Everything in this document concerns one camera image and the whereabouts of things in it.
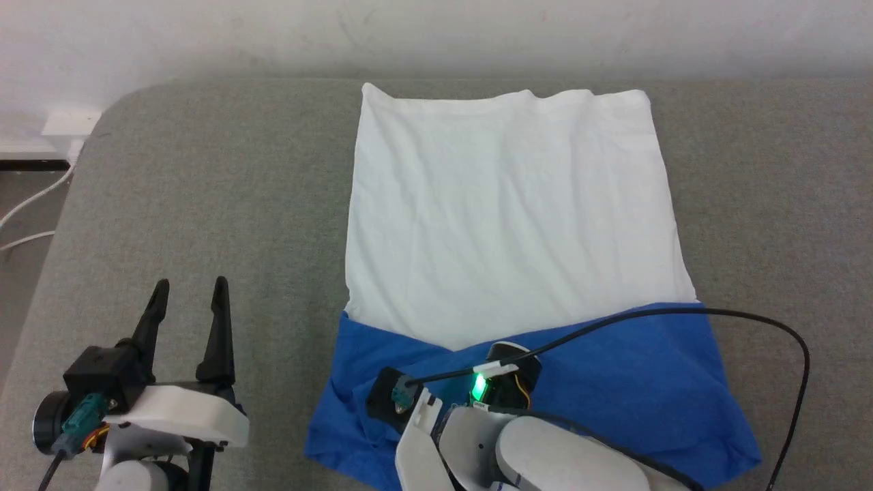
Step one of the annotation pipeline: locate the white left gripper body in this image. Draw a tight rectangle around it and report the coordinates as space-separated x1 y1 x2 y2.
102 384 250 466

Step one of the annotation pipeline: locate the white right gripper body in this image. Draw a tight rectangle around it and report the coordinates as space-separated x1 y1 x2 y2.
395 387 520 491

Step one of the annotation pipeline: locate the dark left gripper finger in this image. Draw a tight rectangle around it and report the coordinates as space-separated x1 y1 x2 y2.
196 276 237 387
132 278 171 384

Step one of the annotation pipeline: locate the blue and white t-shirt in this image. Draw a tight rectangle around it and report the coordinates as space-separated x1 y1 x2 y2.
304 82 763 491

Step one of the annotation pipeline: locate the grey fabric sofa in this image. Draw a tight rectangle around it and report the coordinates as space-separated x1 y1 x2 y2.
0 76 873 491

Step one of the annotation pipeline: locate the white power cable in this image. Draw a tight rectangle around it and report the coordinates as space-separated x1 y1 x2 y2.
0 138 87 230
0 230 56 252

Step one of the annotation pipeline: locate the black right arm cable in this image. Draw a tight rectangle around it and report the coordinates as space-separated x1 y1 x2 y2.
392 307 811 491

